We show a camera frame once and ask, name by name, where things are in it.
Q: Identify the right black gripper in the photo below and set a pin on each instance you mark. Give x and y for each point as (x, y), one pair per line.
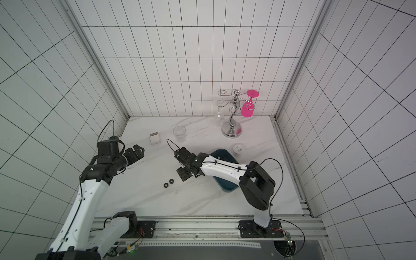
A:
(185, 163)

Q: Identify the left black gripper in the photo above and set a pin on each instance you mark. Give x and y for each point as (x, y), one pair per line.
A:
(138, 151)

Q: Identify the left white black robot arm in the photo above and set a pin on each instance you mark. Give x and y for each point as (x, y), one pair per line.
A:
(72, 242)

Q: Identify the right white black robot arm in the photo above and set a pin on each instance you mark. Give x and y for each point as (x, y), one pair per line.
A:
(255, 183)

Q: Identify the small white cardboard box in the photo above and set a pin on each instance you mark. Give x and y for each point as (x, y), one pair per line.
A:
(154, 138)

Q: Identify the teal storage box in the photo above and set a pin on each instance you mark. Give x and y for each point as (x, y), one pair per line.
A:
(224, 168)

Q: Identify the clear plastic cup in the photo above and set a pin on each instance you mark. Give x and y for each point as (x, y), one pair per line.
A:
(180, 133)

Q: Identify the silver glass rack stand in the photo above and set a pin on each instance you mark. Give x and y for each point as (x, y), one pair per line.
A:
(235, 100)

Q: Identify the clear wine glass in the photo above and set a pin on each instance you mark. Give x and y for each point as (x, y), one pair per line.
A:
(219, 116)

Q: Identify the pink wine glass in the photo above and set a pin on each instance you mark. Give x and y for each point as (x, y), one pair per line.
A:
(248, 107)

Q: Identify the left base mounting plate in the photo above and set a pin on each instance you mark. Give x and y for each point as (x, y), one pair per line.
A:
(143, 229)

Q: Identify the base mounting plate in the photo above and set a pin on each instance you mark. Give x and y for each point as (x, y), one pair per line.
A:
(143, 229)
(249, 229)

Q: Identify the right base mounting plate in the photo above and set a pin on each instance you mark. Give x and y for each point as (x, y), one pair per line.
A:
(249, 229)

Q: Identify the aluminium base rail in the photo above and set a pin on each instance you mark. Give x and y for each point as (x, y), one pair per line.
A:
(222, 230)

